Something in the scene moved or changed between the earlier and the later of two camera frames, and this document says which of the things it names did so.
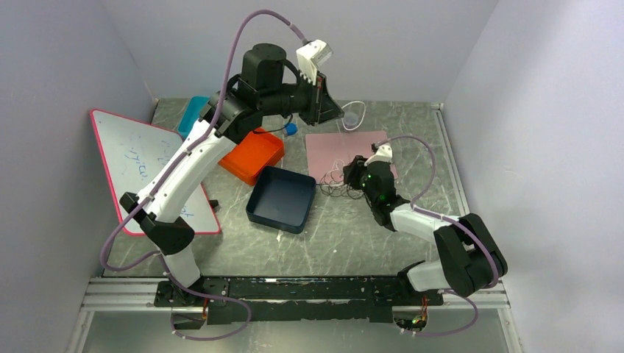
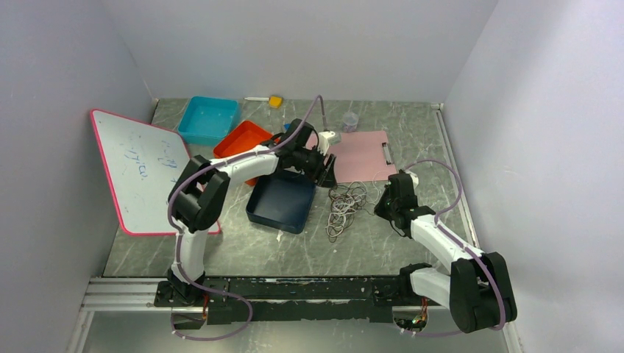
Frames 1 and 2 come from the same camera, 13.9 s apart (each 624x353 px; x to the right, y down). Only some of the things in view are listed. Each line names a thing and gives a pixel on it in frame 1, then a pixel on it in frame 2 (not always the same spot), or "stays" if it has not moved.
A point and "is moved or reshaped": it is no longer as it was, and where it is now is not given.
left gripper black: [323, 107] -> [323, 176]
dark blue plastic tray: [281, 199] stays
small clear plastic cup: [351, 119] stays
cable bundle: [333, 185] is moved or reshaped
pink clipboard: [328, 154] stays
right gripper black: [352, 170] -> [379, 208]
